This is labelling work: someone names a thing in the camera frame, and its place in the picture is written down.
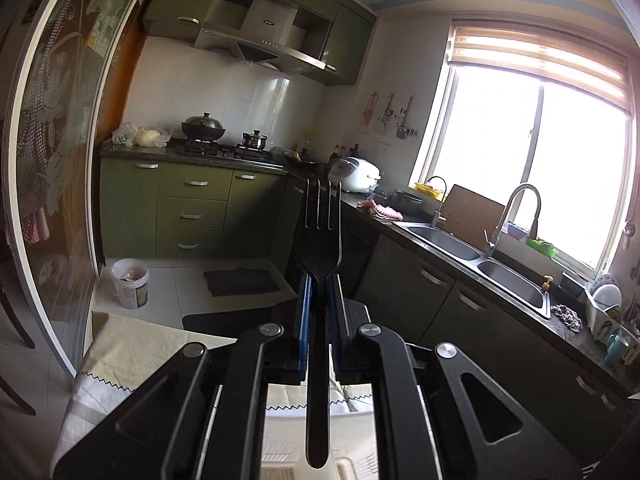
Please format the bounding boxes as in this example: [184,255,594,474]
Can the grey dish rag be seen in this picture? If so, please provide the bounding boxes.
[550,303,584,331]

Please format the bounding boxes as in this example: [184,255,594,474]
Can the hanging kitchen tools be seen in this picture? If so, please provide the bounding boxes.
[359,91,422,142]

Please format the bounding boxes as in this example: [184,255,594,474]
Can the black flat board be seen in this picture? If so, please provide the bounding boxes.
[182,299,302,347]

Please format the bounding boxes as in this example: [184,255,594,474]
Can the gas stove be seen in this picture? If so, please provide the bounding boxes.
[177,140,284,164]

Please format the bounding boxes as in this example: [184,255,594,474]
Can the steel range hood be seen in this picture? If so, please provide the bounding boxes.
[194,0,329,72]

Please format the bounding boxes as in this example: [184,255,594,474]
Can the kitchen window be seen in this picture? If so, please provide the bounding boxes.
[409,19,637,283]

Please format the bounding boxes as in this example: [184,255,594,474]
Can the glass sliding door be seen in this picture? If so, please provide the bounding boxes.
[0,0,168,377]

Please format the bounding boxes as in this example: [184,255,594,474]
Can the teal cup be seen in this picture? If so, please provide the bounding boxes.
[604,334,629,366]

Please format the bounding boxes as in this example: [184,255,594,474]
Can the pink cloth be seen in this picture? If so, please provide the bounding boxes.
[357,199,404,222]

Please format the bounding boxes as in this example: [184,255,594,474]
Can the white rice cooker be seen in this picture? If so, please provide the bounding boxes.
[327,156,384,194]

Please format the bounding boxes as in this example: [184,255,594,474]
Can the kitchen upper cabinets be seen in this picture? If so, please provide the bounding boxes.
[142,0,377,87]

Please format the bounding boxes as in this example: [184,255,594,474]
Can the small curved faucet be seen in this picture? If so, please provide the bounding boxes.
[426,175,449,229]

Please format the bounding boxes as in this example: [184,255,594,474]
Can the dark cooking pot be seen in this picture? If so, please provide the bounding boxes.
[387,189,424,214]

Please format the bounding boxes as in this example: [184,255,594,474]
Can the steel double sink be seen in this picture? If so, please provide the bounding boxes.
[399,220,552,319]

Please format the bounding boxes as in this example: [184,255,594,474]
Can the white plastic bucket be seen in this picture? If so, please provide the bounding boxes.
[110,258,150,310]

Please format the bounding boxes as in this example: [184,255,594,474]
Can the dark floor mat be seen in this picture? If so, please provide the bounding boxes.
[203,268,281,298]

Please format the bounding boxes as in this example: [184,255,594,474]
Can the white dish rack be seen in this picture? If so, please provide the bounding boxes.
[584,274,627,342]

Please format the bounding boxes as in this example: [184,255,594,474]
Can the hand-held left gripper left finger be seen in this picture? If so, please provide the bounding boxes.
[52,272,314,480]

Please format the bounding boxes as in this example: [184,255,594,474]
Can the yellowish plastic bag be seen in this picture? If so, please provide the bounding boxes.
[135,129,173,149]

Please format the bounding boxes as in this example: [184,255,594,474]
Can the pale patterned tablecloth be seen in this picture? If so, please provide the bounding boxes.
[52,310,376,467]

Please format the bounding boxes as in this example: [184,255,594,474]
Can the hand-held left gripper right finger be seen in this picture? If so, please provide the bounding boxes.
[326,273,584,480]

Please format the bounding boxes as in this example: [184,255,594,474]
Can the white plastic bag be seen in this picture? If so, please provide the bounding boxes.
[111,122,139,149]

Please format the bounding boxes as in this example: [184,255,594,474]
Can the striped window blind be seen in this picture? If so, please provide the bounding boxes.
[446,20,632,112]

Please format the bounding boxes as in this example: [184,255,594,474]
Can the tall steel faucet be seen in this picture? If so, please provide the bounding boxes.
[482,183,543,260]

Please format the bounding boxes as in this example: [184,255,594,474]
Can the green plastic container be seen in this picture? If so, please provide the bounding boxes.
[526,237,559,260]

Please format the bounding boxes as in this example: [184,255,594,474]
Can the wooden cutting board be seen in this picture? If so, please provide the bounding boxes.
[442,184,506,239]

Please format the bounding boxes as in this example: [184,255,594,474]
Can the black wok with lid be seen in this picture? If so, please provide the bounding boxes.
[181,113,226,142]

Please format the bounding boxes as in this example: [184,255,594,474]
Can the white plastic utensil holder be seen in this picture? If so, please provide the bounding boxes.
[262,385,379,480]

